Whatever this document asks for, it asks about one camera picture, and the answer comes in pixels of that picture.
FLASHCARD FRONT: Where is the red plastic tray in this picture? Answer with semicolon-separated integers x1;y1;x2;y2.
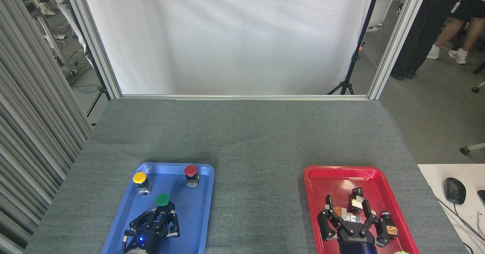
303;166;420;254

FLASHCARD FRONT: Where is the red push button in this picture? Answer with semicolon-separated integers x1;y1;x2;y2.
184;165;200;188

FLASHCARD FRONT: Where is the white chair leg with caster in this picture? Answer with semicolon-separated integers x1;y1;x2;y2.
460;142;485;155

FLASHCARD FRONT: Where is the black tripod stand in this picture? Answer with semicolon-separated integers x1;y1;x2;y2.
327;0;383;95

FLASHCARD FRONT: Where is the black computer mouse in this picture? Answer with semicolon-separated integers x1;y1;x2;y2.
444;177;466;205

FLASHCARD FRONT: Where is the silver frame post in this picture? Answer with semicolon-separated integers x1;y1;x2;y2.
368;0;432;100
62;0;122;99

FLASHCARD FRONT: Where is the white and orange switch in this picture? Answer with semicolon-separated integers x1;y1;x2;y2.
333;207;360;223

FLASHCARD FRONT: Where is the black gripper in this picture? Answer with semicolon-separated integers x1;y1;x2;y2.
317;195;390;254
125;203;181;253

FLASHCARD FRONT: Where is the green push button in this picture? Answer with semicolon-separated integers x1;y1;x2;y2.
155;193;171;210

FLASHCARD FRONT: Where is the white chair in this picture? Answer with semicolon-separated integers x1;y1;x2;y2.
366;0;395;65

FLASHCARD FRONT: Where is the blue plastic tray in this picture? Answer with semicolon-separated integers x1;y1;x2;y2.
102;162;215;254

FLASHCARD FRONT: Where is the silver frame crossbar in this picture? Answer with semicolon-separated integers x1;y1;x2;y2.
121;94;370;101

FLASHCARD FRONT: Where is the grey mouse cable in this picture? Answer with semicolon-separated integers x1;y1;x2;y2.
436;197;485;244

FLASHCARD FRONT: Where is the person in black shorts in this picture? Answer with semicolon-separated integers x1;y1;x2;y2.
426;0;485;65

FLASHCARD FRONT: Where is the metal frame cart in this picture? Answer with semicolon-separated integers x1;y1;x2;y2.
17;0;78;77

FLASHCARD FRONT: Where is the person in black trousers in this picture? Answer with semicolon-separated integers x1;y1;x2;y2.
390;0;459;81

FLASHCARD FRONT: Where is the black switch with amber base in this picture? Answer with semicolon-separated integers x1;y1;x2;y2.
380;210;399;240

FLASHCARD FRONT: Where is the white backdrop screen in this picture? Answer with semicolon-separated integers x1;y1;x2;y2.
80;0;379;95

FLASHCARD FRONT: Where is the grey ribbed curtain panel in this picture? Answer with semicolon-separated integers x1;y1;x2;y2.
0;0;94;254

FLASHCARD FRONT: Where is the black and silver switch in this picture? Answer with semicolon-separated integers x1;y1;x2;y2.
349;188;365;213

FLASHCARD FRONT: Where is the yellow push button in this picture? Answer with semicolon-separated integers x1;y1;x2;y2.
133;171;152;196

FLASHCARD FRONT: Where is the black light stand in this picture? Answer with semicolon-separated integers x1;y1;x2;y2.
86;50;111;117

